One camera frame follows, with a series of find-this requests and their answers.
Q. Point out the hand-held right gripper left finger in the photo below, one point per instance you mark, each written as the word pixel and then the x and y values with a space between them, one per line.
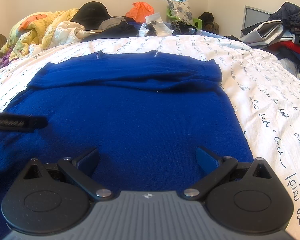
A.
pixel 88 161

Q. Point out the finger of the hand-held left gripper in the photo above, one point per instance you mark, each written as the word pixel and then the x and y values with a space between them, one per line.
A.
pixel 38 123

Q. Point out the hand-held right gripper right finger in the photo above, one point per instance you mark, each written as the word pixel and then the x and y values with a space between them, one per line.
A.
pixel 206 160

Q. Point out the blue knit sweater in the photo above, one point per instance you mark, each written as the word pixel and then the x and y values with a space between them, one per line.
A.
pixel 127 120

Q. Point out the grey and red clothes pile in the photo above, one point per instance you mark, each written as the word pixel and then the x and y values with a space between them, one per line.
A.
pixel 292 15

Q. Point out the purple cloth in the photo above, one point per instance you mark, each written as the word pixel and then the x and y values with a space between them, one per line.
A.
pixel 3 61

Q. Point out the white script print quilt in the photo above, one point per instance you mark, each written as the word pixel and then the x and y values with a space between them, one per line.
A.
pixel 265 100

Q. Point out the white padded garment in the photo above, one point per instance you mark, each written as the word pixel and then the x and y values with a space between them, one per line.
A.
pixel 65 31

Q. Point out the yellow cartoon print comforter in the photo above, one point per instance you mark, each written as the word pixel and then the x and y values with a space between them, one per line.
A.
pixel 37 27

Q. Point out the black hat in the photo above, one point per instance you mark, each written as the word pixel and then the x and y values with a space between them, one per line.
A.
pixel 90 12

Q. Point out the dark navy garment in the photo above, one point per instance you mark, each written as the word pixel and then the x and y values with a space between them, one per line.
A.
pixel 120 31

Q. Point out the green plastic chair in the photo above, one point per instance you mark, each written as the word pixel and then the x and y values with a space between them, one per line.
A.
pixel 197 23

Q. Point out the clear plastic wrapping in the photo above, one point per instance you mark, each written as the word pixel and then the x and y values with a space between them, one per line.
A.
pixel 160 28

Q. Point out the olive brown bag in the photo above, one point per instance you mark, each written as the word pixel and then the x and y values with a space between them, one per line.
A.
pixel 207 20

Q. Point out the white and grey garment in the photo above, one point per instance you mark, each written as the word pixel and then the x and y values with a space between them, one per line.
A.
pixel 267 33

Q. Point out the red garment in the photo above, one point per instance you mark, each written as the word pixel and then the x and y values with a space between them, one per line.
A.
pixel 292 45

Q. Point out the orange plastic bag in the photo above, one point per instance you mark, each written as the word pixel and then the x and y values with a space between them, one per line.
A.
pixel 140 12

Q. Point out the grey framed panel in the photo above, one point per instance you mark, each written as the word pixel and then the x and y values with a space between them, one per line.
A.
pixel 255 17

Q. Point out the floral print pillow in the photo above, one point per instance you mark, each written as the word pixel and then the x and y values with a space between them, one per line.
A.
pixel 180 8

